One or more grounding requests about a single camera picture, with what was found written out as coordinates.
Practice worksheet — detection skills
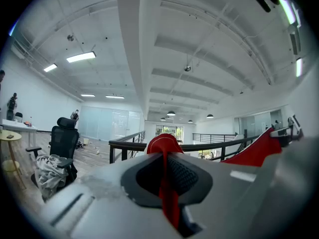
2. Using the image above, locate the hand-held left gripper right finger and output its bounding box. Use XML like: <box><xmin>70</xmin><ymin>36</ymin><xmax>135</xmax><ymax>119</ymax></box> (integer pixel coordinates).
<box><xmin>167</xmin><ymin>152</ymin><xmax>265</xmax><ymax>239</ymax></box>

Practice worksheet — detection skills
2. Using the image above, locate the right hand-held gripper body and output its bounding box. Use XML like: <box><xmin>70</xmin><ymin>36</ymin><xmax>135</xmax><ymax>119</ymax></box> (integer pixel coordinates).
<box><xmin>281</xmin><ymin>115</ymin><xmax>304</xmax><ymax>146</ymax></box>

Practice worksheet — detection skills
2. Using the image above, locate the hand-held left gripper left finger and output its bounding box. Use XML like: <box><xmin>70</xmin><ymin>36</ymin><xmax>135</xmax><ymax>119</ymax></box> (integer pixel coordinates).
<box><xmin>41</xmin><ymin>152</ymin><xmax>184</xmax><ymax>239</ymax></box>

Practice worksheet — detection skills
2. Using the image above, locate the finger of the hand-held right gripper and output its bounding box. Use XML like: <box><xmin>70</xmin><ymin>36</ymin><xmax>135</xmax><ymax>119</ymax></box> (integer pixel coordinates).
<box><xmin>270</xmin><ymin>127</ymin><xmax>287</xmax><ymax>137</ymax></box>

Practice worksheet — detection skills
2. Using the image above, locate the red tablecloth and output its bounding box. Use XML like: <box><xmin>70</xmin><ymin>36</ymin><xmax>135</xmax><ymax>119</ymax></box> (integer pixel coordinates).
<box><xmin>147</xmin><ymin>127</ymin><xmax>284</xmax><ymax>230</ymax></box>

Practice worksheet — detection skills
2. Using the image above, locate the crumpled grey cloth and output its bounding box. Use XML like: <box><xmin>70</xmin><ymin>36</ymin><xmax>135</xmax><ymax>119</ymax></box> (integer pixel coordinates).
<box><xmin>34</xmin><ymin>154</ymin><xmax>69</xmax><ymax>201</ymax></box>

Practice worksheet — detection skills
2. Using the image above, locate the black mesh office chair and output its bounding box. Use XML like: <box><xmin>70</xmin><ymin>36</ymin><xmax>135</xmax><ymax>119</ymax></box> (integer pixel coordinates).
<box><xmin>26</xmin><ymin>117</ymin><xmax>80</xmax><ymax>191</ymax></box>

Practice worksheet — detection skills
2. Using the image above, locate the yellow round side table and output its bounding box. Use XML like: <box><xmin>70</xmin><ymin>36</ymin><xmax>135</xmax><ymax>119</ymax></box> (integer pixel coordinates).
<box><xmin>0</xmin><ymin>129</ymin><xmax>27</xmax><ymax>190</ymax></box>

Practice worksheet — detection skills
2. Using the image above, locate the white desk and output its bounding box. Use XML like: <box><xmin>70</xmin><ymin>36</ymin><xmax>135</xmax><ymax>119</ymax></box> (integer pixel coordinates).
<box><xmin>0</xmin><ymin>118</ymin><xmax>38</xmax><ymax>148</ymax></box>

